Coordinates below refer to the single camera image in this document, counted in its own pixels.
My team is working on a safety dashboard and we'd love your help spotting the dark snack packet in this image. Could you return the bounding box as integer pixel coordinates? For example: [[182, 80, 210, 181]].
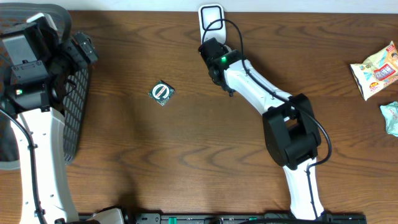
[[148, 80, 175, 106]]

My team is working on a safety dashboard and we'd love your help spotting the yellow snack packet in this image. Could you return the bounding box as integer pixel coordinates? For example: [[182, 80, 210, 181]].
[[350, 41, 397, 101]]

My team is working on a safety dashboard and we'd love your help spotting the light green snack packet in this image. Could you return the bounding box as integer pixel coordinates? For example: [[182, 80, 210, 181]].
[[380, 101, 398, 137]]

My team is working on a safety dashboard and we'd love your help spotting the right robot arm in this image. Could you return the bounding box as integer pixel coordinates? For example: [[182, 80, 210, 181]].
[[198, 38, 324, 220]]

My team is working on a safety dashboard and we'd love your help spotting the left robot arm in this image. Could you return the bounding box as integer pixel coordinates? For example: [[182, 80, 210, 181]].
[[1, 12, 124, 223]]

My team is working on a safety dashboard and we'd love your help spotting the white barcode scanner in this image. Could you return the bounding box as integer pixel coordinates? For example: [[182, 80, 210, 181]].
[[198, 4, 226, 44]]

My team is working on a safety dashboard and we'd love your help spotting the grey plastic mesh basket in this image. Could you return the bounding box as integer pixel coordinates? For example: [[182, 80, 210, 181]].
[[1, 2, 91, 170]]

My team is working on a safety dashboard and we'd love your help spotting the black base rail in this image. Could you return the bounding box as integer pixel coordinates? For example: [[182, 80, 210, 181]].
[[77, 212, 368, 224]]

